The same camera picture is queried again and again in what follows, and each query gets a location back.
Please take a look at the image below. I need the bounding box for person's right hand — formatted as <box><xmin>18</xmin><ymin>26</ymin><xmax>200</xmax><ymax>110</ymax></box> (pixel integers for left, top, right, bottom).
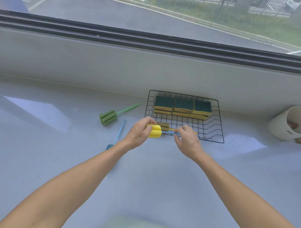
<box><xmin>174</xmin><ymin>125</ymin><xmax>205</xmax><ymax>162</ymax></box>

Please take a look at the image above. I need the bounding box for person's left hand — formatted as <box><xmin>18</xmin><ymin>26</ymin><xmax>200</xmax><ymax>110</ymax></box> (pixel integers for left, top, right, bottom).
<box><xmin>123</xmin><ymin>117</ymin><xmax>157</xmax><ymax>151</ymax></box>

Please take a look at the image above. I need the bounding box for yellow sponge brush blue handle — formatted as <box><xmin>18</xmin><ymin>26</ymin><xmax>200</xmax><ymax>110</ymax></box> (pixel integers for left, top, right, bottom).
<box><xmin>145</xmin><ymin>124</ymin><xmax>181</xmax><ymax>139</ymax></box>

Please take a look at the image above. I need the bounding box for person's right forearm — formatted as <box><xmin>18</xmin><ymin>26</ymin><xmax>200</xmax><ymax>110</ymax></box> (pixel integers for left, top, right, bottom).
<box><xmin>193</xmin><ymin>151</ymin><xmax>296</xmax><ymax>228</ymax></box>

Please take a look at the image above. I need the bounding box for person's left forearm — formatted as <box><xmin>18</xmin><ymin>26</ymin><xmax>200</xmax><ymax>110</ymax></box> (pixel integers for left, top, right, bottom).
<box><xmin>0</xmin><ymin>140</ymin><xmax>133</xmax><ymax>228</ymax></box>

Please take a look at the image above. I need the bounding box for stack of green yellow sponges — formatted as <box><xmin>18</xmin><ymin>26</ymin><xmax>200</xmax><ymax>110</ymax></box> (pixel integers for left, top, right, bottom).
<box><xmin>154</xmin><ymin>95</ymin><xmax>213</xmax><ymax>121</ymax></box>

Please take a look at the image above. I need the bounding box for white cup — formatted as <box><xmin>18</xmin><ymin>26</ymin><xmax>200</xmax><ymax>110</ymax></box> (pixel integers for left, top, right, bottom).
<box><xmin>268</xmin><ymin>105</ymin><xmax>301</xmax><ymax>141</ymax></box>

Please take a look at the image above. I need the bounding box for metal fence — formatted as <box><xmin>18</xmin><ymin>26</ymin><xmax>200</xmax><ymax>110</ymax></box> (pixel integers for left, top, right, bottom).
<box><xmin>248</xmin><ymin>0</ymin><xmax>301</xmax><ymax>17</ymax></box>

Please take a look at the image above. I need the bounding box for black wire basket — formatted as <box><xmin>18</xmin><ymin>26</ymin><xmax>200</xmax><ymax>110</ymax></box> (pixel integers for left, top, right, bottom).
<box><xmin>144</xmin><ymin>90</ymin><xmax>225</xmax><ymax>144</ymax></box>

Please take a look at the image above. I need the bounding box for green sponge brush green handle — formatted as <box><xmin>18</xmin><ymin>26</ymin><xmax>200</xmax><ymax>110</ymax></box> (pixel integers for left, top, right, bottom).
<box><xmin>99</xmin><ymin>103</ymin><xmax>141</xmax><ymax>126</ymax></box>

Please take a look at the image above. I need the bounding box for black window frame rail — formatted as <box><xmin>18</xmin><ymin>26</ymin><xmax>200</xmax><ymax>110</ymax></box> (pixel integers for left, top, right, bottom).
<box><xmin>0</xmin><ymin>9</ymin><xmax>301</xmax><ymax>75</ymax></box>

